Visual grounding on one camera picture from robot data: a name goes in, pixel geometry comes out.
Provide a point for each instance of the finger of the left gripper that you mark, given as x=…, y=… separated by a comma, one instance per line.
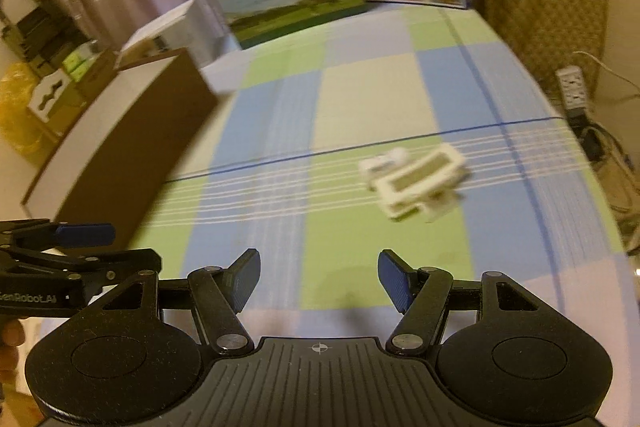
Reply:
x=43, y=234
x=103, y=269

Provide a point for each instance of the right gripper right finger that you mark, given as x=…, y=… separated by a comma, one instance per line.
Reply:
x=420, y=296

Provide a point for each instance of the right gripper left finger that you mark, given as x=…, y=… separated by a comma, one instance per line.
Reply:
x=218, y=296

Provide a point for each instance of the white plastic holder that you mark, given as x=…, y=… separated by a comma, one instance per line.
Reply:
x=427, y=184

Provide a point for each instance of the white small bottle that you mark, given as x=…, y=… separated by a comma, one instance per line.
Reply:
x=372, y=168

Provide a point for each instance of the person's left hand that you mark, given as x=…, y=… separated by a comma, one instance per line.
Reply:
x=12, y=337

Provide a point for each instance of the large brown white open box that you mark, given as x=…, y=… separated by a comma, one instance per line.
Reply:
x=112, y=163

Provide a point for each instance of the yellow plastic bag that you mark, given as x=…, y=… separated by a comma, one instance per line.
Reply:
x=21, y=129

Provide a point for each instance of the brown cardboard box with tissues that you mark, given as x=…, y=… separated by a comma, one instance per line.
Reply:
x=61, y=97

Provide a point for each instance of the checkered tablecloth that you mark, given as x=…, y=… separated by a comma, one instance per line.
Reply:
x=409, y=128

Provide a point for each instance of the black folding cart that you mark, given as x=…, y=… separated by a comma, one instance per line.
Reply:
x=43, y=38

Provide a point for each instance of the white cardboard box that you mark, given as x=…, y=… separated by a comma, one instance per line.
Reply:
x=185, y=26

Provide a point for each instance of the white power strip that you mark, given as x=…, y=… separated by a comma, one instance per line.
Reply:
x=573, y=89

